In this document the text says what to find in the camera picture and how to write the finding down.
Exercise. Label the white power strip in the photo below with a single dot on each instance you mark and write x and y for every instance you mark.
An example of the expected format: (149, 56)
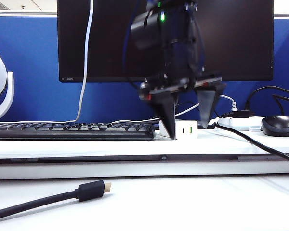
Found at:
(243, 124)

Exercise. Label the white charging base block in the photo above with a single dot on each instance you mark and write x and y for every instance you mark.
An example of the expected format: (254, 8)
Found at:
(187, 134)

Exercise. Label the white desk fan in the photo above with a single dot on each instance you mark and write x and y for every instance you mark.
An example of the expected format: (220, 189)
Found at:
(1, 79)

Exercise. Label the black ASUS monitor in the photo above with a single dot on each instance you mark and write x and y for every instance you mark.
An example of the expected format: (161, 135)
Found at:
(243, 48)

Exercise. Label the black computer mouse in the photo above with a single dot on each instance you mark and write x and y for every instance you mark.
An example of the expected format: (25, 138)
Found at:
(279, 126)

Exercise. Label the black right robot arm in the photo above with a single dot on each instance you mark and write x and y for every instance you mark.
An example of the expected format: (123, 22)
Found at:
(144, 29)

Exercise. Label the blue office partition panel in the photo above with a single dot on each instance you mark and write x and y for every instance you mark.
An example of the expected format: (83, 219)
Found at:
(33, 60)

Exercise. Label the black keyboard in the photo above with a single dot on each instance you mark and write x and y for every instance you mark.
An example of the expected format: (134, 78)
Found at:
(62, 136)

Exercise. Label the black power adapter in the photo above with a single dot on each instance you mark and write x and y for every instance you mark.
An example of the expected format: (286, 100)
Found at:
(240, 114)

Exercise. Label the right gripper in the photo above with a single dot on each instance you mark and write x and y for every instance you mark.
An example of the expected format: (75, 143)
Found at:
(180, 60)

